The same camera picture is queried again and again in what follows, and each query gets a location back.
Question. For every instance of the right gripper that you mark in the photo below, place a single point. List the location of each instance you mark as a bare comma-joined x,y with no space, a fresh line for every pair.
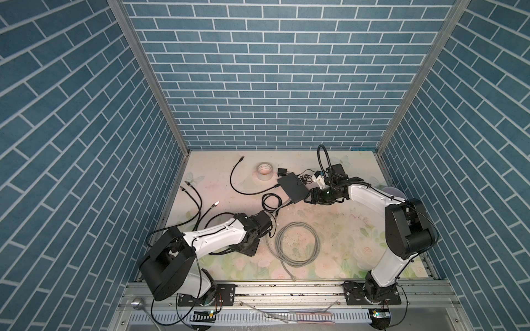
315,197

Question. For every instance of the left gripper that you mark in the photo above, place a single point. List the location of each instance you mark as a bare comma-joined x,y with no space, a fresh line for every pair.
252,252

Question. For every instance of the black power adapter with cord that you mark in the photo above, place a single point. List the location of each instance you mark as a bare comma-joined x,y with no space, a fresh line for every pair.
306,176

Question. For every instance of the black network switch box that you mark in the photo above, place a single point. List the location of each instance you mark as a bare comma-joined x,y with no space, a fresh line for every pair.
293,187

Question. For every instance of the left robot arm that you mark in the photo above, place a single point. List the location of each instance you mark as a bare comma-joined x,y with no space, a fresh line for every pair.
170,266

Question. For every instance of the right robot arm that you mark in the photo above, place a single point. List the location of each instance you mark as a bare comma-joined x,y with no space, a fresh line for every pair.
409,232

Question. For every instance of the clear tape roll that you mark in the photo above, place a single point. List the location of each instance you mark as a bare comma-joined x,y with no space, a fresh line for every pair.
264,171

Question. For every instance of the lavender ceramic mug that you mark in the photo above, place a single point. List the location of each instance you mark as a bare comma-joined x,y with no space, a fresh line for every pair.
392,191

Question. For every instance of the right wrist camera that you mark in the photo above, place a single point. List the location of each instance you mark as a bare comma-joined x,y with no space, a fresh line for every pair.
318,178

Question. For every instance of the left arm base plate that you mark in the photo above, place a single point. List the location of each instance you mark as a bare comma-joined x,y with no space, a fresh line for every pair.
216,295

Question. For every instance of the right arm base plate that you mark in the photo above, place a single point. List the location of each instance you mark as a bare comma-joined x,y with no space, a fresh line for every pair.
370,293

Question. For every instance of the aluminium mounting rail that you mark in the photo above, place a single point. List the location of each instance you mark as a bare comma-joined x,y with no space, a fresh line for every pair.
424,304

